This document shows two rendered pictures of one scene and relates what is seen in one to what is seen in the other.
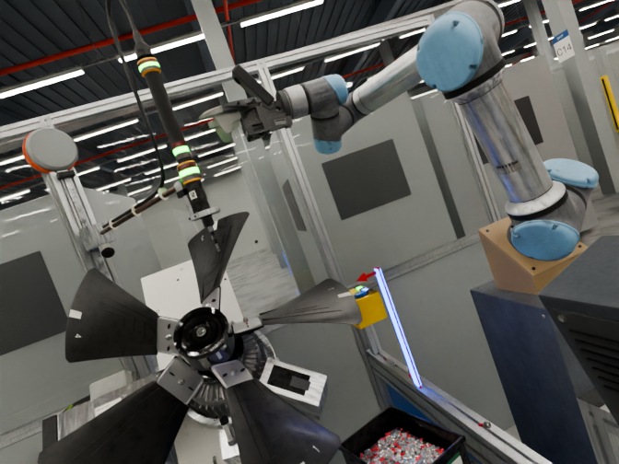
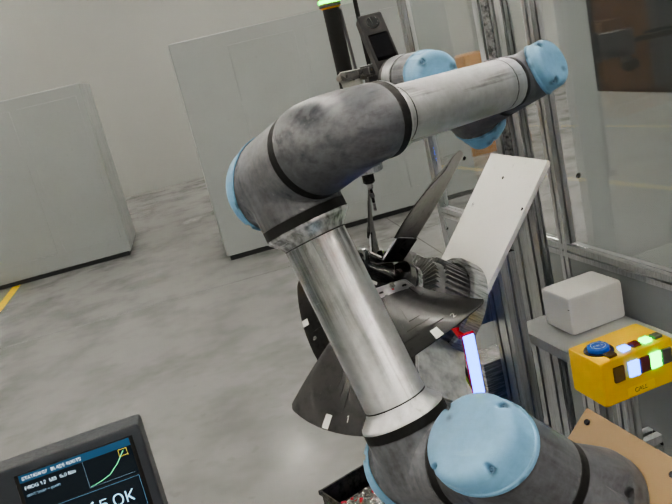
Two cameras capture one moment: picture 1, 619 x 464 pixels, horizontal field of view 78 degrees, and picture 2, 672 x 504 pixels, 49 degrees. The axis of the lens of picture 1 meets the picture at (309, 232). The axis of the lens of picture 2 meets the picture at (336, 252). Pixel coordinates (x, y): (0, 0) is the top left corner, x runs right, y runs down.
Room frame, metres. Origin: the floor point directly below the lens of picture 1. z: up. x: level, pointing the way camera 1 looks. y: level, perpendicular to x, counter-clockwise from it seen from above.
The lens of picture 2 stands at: (0.74, -1.34, 1.72)
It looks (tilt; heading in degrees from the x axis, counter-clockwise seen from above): 15 degrees down; 88
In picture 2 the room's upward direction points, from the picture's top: 13 degrees counter-clockwise
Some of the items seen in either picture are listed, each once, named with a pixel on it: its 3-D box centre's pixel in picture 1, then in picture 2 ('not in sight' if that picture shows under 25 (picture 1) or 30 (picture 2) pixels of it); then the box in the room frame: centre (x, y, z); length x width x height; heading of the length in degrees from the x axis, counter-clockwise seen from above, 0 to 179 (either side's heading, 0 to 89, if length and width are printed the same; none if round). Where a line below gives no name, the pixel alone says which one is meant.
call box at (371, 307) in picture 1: (360, 307); (622, 366); (1.25, -0.07, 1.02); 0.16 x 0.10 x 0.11; 13
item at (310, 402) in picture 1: (294, 388); (432, 374); (0.93, 0.17, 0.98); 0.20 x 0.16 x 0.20; 13
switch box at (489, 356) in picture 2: not in sight; (505, 386); (1.16, 0.51, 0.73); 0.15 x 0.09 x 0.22; 13
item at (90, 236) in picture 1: (97, 236); not in sight; (1.30, 0.68, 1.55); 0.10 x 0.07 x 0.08; 48
